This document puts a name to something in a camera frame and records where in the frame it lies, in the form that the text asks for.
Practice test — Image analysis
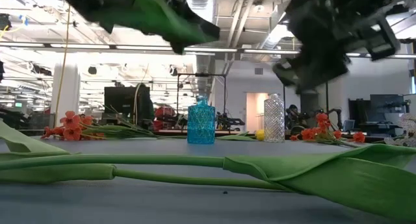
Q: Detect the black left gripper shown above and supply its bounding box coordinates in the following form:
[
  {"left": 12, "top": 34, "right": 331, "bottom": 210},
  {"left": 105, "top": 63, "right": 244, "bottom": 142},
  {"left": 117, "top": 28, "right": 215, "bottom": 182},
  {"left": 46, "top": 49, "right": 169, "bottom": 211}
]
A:
[{"left": 84, "top": 0, "right": 131, "bottom": 34}]

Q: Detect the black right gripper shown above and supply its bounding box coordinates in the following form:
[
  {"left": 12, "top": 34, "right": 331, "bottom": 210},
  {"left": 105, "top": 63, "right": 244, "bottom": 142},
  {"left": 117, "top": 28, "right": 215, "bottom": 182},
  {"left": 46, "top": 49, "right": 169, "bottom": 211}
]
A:
[{"left": 272, "top": 0, "right": 378, "bottom": 95}]

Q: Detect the orange artificial flower bunch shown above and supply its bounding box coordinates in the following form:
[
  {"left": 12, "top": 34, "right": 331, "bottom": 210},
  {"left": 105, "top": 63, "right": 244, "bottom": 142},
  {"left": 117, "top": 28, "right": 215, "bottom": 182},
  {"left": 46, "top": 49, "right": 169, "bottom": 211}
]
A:
[
  {"left": 40, "top": 110, "right": 157, "bottom": 142},
  {"left": 290, "top": 112, "right": 367, "bottom": 148}
]

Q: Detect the clear cut glass vase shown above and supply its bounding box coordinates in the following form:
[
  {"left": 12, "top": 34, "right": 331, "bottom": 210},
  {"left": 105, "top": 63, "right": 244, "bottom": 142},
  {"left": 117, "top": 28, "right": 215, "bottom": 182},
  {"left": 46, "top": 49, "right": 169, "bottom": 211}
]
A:
[{"left": 263, "top": 93, "right": 286, "bottom": 143}]

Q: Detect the green tulip stem foreground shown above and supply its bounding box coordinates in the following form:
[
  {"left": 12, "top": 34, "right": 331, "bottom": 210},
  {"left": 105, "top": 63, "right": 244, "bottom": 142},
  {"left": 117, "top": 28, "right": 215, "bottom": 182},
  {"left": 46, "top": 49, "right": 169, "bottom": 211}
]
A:
[{"left": 0, "top": 143, "right": 416, "bottom": 222}]

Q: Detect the blue cut glass vase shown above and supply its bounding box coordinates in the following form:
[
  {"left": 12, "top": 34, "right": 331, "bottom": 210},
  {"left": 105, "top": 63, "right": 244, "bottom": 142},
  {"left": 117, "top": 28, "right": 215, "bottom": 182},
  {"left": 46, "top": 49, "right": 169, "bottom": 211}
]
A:
[{"left": 187, "top": 95, "right": 216, "bottom": 145}]

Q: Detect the long ceiling light strip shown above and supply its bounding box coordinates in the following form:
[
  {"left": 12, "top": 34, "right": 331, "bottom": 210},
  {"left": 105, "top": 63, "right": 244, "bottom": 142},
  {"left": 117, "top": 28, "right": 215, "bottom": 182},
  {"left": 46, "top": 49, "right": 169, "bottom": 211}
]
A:
[
  {"left": 0, "top": 41, "right": 175, "bottom": 52},
  {"left": 183, "top": 47, "right": 302, "bottom": 55},
  {"left": 346, "top": 51, "right": 416, "bottom": 60}
]

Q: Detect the person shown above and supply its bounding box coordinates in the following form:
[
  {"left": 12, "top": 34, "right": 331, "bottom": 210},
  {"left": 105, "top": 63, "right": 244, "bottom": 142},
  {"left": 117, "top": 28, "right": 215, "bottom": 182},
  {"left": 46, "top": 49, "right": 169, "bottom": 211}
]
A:
[{"left": 285, "top": 104, "right": 302, "bottom": 131}]

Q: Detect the dark office workstation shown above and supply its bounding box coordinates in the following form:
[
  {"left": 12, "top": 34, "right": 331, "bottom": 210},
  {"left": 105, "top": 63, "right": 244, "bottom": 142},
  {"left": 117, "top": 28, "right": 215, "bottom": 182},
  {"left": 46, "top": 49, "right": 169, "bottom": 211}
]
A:
[{"left": 348, "top": 93, "right": 411, "bottom": 137}]

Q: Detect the white building column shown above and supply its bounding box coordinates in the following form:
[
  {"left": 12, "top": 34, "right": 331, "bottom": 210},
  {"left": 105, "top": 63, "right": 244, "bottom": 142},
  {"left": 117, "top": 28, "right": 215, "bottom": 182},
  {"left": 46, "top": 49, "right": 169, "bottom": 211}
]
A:
[{"left": 51, "top": 63, "right": 81, "bottom": 127}]

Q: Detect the black computer monitor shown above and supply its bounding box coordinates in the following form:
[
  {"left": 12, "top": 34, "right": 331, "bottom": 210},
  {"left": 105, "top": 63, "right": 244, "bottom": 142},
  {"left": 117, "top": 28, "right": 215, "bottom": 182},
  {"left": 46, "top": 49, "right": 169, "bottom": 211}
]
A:
[{"left": 103, "top": 86, "right": 151, "bottom": 115}]

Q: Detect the red equipment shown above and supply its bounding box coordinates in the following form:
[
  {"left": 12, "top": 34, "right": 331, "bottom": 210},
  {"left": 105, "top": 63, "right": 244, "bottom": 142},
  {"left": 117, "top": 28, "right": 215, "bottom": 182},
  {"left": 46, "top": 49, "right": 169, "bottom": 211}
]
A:
[{"left": 153, "top": 106, "right": 177, "bottom": 131}]

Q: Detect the black metal frame stand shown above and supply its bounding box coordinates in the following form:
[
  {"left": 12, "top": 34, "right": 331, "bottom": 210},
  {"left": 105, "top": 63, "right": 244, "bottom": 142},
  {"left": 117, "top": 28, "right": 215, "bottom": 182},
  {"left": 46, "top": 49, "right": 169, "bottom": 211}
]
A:
[{"left": 176, "top": 73, "right": 228, "bottom": 123}]

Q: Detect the yellow extension cable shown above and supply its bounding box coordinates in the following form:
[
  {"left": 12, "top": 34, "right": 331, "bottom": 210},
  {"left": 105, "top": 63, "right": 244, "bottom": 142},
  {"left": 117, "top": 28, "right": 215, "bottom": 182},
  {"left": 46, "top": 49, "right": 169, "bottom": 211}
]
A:
[{"left": 53, "top": 5, "right": 72, "bottom": 129}]

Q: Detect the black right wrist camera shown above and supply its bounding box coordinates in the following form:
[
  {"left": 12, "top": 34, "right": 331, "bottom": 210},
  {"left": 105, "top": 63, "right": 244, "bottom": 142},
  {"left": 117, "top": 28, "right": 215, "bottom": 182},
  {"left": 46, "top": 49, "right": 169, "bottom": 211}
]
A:
[{"left": 366, "top": 15, "right": 402, "bottom": 62}]

